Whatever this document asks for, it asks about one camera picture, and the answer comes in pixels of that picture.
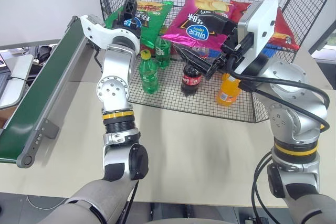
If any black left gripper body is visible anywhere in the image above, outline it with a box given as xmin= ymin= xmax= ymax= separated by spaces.
xmin=112 ymin=25 xmax=143 ymax=40

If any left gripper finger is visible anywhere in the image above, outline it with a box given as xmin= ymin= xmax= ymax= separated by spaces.
xmin=112 ymin=11 xmax=125 ymax=28
xmin=122 ymin=0 xmax=139 ymax=21

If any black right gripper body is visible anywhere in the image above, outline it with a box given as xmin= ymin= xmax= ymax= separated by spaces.
xmin=203 ymin=20 xmax=253 ymax=81

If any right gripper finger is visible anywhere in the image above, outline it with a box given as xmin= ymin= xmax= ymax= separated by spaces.
xmin=203 ymin=13 xmax=237 ymax=39
xmin=174 ymin=46 xmax=219 ymax=76

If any black clutter behind conveyor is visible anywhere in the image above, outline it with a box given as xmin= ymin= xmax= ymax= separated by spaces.
xmin=31 ymin=45 xmax=56 ymax=66

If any green conveyor belt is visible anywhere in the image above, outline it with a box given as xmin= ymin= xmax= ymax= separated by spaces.
xmin=0 ymin=15 xmax=106 ymax=169

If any cola bottle red label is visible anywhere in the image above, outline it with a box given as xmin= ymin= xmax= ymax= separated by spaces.
xmin=180 ymin=62 xmax=203 ymax=97

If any green chips bag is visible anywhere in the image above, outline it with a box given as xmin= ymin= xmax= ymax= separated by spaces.
xmin=103 ymin=0 xmax=175 ymax=49

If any pink chips bag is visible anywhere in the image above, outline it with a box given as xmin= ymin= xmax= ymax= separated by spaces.
xmin=160 ymin=0 xmax=236 ymax=52

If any green bottle yellow cap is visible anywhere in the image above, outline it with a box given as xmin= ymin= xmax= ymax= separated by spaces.
xmin=138 ymin=50 xmax=160 ymax=94

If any orange soda bottle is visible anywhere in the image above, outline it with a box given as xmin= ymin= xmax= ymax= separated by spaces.
xmin=216 ymin=72 xmax=243 ymax=108

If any red chips bag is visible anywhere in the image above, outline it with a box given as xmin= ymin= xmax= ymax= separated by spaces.
xmin=229 ymin=0 xmax=301 ymax=51

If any grey table edge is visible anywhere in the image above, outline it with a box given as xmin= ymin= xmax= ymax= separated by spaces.
xmin=0 ymin=39 xmax=62 ymax=51

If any white side desk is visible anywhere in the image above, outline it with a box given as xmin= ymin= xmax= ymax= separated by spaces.
xmin=0 ymin=55 xmax=34 ymax=110

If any laptop computer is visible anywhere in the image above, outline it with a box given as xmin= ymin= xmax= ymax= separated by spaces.
xmin=0 ymin=53 xmax=12 ymax=100

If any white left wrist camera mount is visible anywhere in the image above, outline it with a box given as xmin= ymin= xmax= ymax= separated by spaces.
xmin=79 ymin=14 xmax=141 ymax=51

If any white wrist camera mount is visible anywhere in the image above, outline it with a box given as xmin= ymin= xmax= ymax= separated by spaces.
xmin=79 ymin=14 xmax=141 ymax=51
xmin=237 ymin=0 xmax=279 ymax=74

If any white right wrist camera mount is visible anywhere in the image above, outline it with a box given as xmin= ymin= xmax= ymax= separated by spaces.
xmin=237 ymin=0 xmax=279 ymax=74

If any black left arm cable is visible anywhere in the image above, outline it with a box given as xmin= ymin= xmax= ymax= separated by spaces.
xmin=93 ymin=47 xmax=103 ymax=74

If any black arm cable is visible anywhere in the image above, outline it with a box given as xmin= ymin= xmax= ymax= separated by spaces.
xmin=227 ymin=42 xmax=331 ymax=132
xmin=93 ymin=47 xmax=103 ymax=74

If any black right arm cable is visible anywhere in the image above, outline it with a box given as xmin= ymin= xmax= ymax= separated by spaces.
xmin=227 ymin=42 xmax=331 ymax=132

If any black slanted window frame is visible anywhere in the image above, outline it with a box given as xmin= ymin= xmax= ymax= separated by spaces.
xmin=308 ymin=20 xmax=336 ymax=55

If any white floor cable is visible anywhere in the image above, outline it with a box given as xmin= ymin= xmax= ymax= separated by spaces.
xmin=26 ymin=194 xmax=68 ymax=210

